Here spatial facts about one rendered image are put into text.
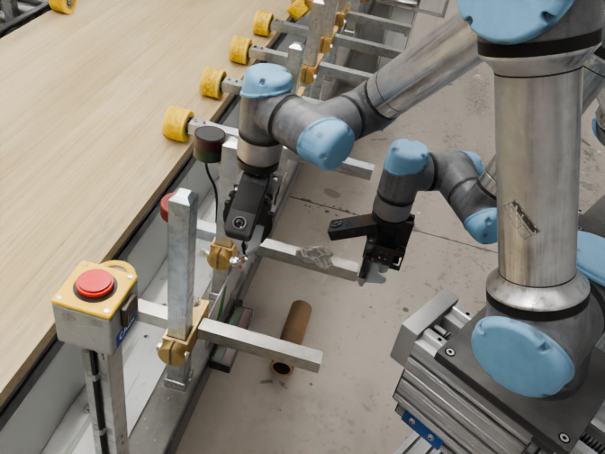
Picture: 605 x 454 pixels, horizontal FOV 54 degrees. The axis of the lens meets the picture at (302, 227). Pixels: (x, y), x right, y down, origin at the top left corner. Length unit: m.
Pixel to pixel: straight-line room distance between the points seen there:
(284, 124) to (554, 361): 0.47
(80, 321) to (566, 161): 0.54
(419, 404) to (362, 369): 1.12
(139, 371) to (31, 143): 0.59
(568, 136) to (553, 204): 0.07
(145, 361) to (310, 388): 0.88
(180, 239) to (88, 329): 0.29
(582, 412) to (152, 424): 0.74
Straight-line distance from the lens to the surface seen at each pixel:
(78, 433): 1.31
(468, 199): 1.08
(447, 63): 0.84
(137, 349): 1.41
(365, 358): 2.27
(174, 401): 1.24
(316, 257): 1.29
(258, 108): 0.91
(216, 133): 1.15
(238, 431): 2.02
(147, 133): 1.57
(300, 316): 2.23
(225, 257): 1.27
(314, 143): 0.84
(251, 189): 0.98
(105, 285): 0.70
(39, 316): 1.13
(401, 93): 0.89
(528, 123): 0.65
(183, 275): 1.01
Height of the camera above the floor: 1.73
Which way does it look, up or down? 39 degrees down
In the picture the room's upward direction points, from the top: 11 degrees clockwise
